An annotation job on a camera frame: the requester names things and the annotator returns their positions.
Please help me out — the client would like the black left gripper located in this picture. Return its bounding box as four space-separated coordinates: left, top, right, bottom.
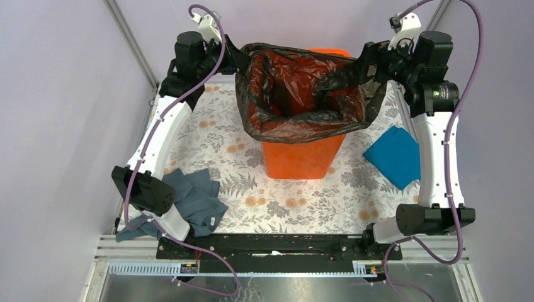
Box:
196 33 251 81

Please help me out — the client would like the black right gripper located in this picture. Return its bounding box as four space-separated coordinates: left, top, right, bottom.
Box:
347 33 419 87

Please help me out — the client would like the black plastic trash bag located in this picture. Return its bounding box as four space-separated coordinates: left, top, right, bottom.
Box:
236 43 387 144

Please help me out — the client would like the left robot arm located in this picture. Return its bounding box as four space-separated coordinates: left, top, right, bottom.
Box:
111 31 249 259

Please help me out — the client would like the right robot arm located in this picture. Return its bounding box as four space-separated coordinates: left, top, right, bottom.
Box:
357 31 475 259

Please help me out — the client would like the orange plastic trash bin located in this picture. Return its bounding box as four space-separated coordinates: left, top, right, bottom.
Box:
260 48 352 181

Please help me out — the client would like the floral patterned table mat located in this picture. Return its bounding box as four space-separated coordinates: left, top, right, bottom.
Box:
164 83 419 234

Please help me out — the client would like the bright blue folded cloth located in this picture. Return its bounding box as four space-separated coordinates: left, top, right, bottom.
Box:
363 126 421 190

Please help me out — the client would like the grey-blue crumpled cloth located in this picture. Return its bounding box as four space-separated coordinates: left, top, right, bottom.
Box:
117 169 228 242

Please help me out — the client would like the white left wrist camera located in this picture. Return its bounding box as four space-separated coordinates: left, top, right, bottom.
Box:
191 13 222 43

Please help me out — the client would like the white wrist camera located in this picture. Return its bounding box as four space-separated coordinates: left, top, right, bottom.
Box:
191 13 222 43
388 13 421 50

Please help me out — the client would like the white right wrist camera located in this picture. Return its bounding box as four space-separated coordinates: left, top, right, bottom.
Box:
388 13 421 50

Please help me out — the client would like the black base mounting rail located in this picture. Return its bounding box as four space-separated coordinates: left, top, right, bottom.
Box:
156 233 402 274

